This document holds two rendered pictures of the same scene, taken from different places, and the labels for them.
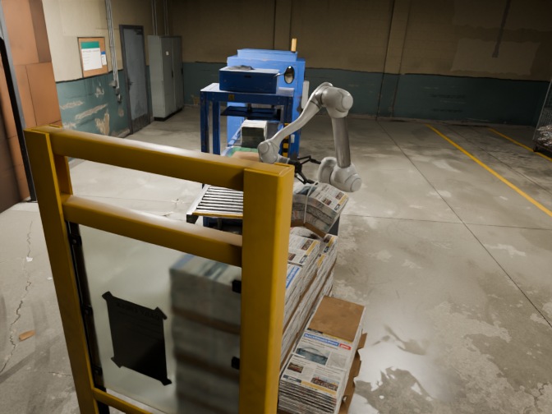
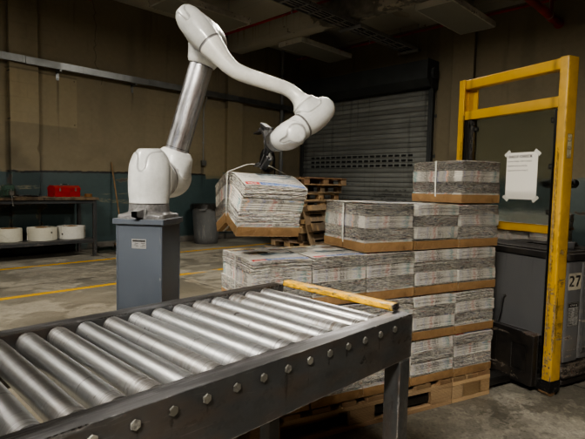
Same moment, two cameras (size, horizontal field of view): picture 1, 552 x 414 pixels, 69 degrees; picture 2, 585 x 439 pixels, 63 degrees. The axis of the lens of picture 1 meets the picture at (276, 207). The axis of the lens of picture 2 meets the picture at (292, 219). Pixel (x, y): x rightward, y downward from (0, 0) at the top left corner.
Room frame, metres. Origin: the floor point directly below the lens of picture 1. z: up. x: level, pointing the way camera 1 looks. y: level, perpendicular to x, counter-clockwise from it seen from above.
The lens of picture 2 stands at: (3.97, 1.30, 1.14)
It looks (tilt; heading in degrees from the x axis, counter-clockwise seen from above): 4 degrees down; 222
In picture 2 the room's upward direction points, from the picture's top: 1 degrees clockwise
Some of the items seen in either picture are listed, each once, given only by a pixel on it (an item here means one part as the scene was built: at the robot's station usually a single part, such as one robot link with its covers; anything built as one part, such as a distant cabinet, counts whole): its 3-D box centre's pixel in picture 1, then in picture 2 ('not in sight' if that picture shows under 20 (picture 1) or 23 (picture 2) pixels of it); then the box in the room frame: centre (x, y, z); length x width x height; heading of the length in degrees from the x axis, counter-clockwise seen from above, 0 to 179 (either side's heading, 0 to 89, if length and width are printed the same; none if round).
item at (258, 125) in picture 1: (254, 133); not in sight; (5.05, 0.33, 0.93); 0.38 x 0.30 x 0.26; 178
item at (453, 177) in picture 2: not in sight; (450, 275); (1.36, 0.17, 0.65); 0.39 x 0.30 x 1.29; 70
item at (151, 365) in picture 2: not in sight; (129, 355); (3.47, 0.39, 0.77); 0.47 x 0.05 x 0.05; 88
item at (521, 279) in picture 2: not in sight; (539, 304); (0.61, 0.45, 0.40); 0.69 x 0.55 x 0.80; 70
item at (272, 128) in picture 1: (258, 136); not in sight; (5.61, 0.31, 0.75); 1.53 x 0.64 x 0.10; 178
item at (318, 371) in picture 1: (322, 378); not in sight; (1.74, -0.33, 0.30); 0.76 x 0.30 x 0.60; 160
